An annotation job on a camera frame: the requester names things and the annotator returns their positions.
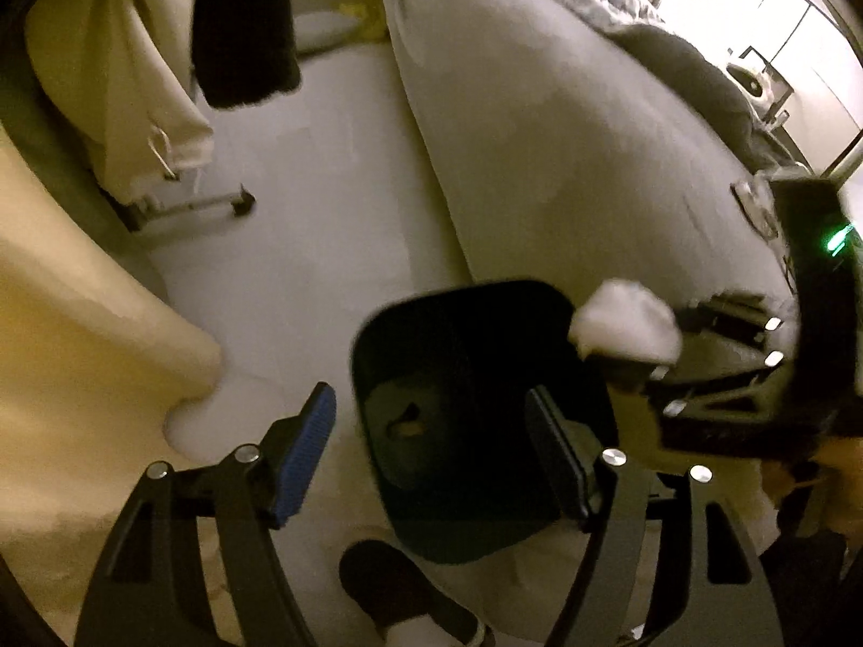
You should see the white tissue ball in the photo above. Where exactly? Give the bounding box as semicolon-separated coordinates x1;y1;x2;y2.
567;279;683;365

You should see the crushed grey carton box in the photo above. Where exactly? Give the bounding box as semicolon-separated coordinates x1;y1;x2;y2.
731;177;779;241

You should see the black plastic trash bin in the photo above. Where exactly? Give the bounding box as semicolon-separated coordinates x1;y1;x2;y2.
351;279;619;564

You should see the dark grey fleece blanket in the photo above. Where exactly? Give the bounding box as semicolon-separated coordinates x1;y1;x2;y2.
607;24;800;174

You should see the white sliding wardrobe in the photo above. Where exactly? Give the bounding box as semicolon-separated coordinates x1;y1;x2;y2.
740;0;861;173

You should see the black slipper foot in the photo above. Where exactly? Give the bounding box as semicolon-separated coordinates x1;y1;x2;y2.
338;539;496;647

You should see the grey bed mattress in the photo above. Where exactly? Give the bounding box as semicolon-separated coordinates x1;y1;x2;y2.
385;0;797;333

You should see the white rolling clothes rack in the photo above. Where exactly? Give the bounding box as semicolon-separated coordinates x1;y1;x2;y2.
119;185;257;232

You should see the olive green hanging coat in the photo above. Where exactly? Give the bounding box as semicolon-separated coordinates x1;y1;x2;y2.
2;3;140;267

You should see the grey floor cushion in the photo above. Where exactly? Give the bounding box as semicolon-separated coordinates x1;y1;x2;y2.
294;10;363;57

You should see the cream hanging jacket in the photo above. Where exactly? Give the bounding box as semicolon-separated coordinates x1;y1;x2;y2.
25;0;214;204

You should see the black hanging garment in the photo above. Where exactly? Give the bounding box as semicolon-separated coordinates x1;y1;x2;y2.
191;0;302;109

